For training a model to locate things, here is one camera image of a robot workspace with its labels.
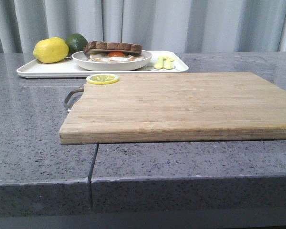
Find white plate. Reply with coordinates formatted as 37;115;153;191
72;51;152;72

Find white bear tray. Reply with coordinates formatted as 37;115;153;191
17;51;189;78

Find lemon slice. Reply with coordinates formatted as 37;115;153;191
86;73;120;85

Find fried egg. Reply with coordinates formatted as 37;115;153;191
89;51;135;63

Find green lime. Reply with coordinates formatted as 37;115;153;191
65;33;88;56

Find wooden cutting board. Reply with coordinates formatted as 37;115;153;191
59;72;286;145

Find yellow lemon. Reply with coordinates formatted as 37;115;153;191
33;37;69;63

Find grey curtain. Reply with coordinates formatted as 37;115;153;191
0;0;286;53

